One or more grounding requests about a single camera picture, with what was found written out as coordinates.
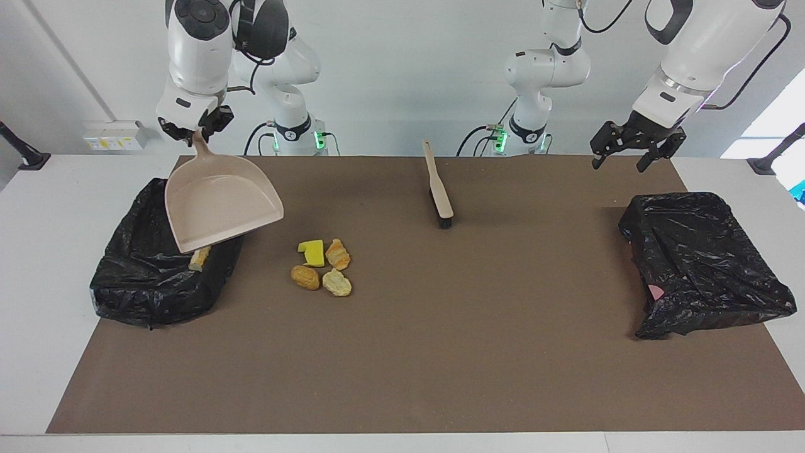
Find beige plastic dustpan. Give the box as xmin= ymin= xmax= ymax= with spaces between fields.
xmin=164 ymin=129 xmax=285 ymax=254

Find notched yellow sponge piece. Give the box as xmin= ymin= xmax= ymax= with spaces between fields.
xmin=297 ymin=239 xmax=326 ymax=268

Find beige brush black bristles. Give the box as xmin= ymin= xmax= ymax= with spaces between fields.
xmin=423 ymin=140 xmax=455 ymax=229

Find brown bread roll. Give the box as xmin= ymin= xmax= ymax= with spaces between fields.
xmin=291 ymin=264 xmax=321 ymax=291

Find orange striped croissant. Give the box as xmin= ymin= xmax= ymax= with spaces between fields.
xmin=325 ymin=238 xmax=352 ymax=271

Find pale bread chunk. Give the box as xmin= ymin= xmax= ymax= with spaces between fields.
xmin=322 ymin=269 xmax=353 ymax=297

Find pink bin crumpled black bag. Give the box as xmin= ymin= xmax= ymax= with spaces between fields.
xmin=618 ymin=192 xmax=797 ymax=340

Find bin with black bag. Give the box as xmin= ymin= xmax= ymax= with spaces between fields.
xmin=89 ymin=174 xmax=248 ymax=329

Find brown table mat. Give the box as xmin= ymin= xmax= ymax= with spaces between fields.
xmin=46 ymin=155 xmax=805 ymax=435

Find black base cable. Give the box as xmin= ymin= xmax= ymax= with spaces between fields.
xmin=244 ymin=121 xmax=280 ymax=156
xmin=456 ymin=123 xmax=507 ymax=157

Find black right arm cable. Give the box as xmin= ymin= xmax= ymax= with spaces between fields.
xmin=225 ymin=35 xmax=279 ymax=96

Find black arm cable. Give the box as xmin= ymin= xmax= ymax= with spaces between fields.
xmin=579 ymin=0 xmax=792 ymax=111
xmin=225 ymin=35 xmax=279 ymax=96

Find white wall socket strip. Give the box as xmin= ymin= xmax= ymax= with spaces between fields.
xmin=82 ymin=121 xmax=152 ymax=152

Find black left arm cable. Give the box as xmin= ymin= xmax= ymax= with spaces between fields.
xmin=579 ymin=0 xmax=792 ymax=111

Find black camera stand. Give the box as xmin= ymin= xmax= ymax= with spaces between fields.
xmin=747 ymin=123 xmax=805 ymax=176
xmin=0 ymin=121 xmax=51 ymax=171

